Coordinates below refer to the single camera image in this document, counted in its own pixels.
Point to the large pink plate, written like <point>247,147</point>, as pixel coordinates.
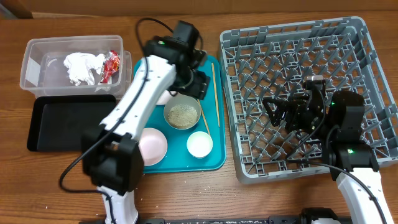
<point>164,98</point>

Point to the white cup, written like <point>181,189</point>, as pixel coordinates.
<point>199,144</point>

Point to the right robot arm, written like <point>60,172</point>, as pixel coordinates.
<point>351,161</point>

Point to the rice pile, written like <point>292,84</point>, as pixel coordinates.
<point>182,116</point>

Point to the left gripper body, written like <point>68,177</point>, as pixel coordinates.
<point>192,83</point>

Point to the clear plastic bin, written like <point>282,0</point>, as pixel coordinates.
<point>44,74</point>

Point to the grey dishwasher rack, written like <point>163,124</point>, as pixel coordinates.
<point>272,63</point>

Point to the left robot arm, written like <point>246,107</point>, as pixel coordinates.
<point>111,155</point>

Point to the black tray bin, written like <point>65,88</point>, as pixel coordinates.
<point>58,122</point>

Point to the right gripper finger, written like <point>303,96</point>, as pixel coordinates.
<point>276,110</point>
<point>291,115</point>

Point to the wooden chopstick near rack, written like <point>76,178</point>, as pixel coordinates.
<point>216,95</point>

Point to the red snack wrapper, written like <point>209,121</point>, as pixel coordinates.
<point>110,66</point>

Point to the wooden chopstick inner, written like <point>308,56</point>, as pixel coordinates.
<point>204,118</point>

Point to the crumpled white tissue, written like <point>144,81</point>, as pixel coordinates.
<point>80,65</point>

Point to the teal plastic tray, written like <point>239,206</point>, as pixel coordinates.
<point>177,157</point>

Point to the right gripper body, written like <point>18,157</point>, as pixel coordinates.
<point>311,117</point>

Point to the grey bowl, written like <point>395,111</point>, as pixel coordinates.
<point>181,99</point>

